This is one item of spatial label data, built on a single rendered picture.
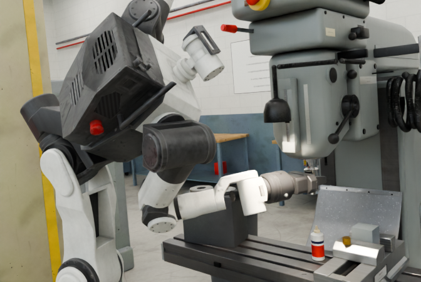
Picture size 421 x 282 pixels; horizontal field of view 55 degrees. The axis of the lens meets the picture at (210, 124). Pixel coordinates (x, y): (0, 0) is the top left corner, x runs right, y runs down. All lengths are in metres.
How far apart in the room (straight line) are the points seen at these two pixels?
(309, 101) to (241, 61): 5.47
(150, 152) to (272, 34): 0.52
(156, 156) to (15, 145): 1.71
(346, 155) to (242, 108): 5.06
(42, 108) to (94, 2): 8.51
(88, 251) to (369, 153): 1.04
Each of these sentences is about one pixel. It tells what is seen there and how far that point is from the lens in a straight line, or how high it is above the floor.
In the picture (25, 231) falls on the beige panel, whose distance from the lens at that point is 2.60.
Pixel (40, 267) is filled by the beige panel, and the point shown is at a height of 0.60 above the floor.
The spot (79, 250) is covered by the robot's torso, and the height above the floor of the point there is 1.11.
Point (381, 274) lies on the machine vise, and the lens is 1.26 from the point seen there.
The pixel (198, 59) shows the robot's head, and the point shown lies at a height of 1.61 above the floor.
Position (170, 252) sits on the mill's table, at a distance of 1.66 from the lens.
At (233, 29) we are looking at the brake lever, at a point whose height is 1.70.
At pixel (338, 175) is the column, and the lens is 1.68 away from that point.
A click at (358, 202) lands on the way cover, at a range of 1.65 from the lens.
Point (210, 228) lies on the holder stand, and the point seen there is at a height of 1.03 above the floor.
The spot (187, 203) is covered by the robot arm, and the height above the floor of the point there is 1.22.
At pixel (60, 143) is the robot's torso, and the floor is 1.42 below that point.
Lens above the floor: 1.52
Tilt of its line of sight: 4 degrees down
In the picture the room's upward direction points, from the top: 4 degrees counter-clockwise
